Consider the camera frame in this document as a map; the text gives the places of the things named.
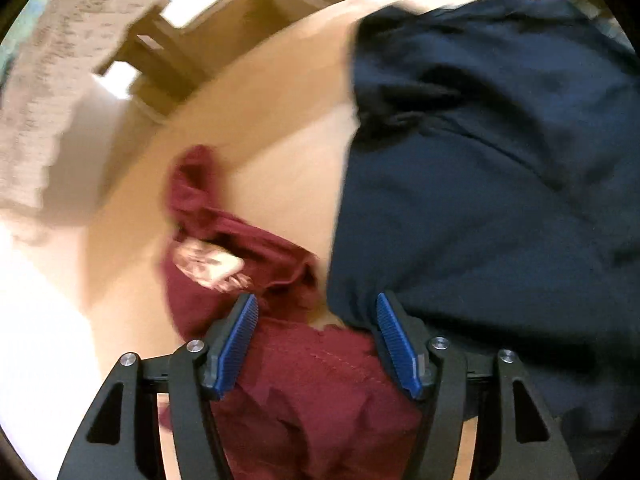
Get navy blue t-shirt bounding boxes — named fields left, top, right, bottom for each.
left=327, top=0, right=640, bottom=461

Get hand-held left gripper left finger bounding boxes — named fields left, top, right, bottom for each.
left=56, top=292, right=261, bottom=480

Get white lace curtain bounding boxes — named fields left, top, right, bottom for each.
left=0, top=0, right=201, bottom=211

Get wooden chair leg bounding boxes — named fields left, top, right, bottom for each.
left=95, top=0, right=346, bottom=121

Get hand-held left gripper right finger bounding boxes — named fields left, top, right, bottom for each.
left=376, top=291, right=583, bottom=480

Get maroon shirt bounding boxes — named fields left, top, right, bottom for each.
left=159, top=145, right=426, bottom=480

